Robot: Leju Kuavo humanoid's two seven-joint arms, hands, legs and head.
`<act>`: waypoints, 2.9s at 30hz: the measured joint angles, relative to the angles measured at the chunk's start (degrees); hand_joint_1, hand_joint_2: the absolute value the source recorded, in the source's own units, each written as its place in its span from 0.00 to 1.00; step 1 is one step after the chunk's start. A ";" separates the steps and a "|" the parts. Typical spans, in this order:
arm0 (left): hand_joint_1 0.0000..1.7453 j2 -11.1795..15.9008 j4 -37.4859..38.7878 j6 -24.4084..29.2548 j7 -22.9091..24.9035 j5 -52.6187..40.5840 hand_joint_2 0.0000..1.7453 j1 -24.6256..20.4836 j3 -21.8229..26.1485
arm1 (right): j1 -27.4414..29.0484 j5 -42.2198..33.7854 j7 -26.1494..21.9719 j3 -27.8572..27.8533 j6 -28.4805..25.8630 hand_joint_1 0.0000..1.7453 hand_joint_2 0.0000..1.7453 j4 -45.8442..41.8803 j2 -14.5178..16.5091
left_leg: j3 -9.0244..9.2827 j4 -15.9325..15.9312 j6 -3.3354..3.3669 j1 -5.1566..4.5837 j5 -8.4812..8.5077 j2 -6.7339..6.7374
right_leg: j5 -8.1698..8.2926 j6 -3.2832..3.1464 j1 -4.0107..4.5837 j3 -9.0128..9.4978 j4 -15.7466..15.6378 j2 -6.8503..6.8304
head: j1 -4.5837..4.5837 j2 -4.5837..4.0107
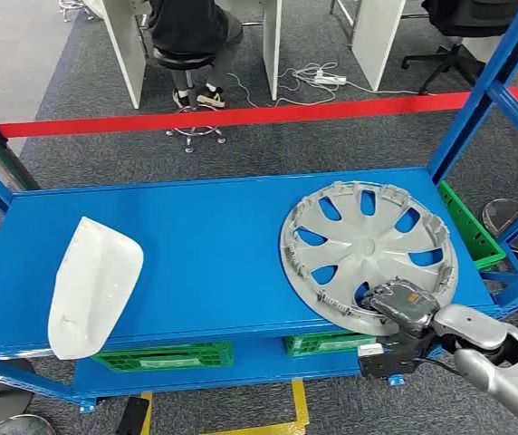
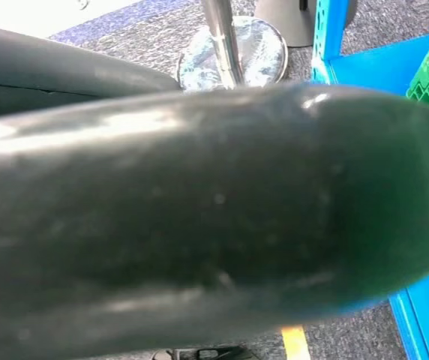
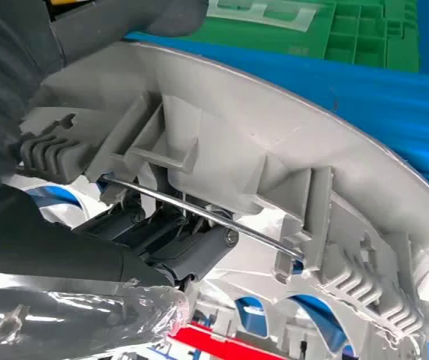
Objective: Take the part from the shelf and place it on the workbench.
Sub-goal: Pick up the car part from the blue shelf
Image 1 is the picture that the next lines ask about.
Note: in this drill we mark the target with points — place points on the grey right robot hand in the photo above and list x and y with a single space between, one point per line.
403 303

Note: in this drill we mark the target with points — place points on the grey plastic wheel hubcap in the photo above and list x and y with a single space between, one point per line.
358 246

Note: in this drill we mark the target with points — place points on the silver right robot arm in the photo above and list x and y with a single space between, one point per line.
481 327

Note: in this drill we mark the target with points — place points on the green plastic crate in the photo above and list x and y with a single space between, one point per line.
118 360
467 228
295 345

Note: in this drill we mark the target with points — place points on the chrome barrier stanchion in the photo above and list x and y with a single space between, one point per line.
19 427
501 216
5 159

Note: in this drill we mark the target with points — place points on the yellow floor tape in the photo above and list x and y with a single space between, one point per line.
299 402

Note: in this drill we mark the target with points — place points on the white power strip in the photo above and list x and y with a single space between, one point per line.
331 78

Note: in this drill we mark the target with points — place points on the white office desk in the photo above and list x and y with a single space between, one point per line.
376 42
125 54

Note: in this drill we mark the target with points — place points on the red barrier belt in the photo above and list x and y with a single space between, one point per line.
240 116

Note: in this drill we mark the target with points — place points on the black office chair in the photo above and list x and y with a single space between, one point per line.
467 18

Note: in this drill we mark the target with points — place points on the dark robot left foot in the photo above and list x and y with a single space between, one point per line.
132 417

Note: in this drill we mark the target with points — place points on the black round stool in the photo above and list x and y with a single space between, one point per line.
182 60

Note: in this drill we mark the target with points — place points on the person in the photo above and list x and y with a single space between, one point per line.
186 24

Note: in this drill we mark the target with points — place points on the white plastic mirror cover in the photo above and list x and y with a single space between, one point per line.
91 288

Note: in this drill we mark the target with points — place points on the chrome chair base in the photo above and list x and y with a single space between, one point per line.
71 7

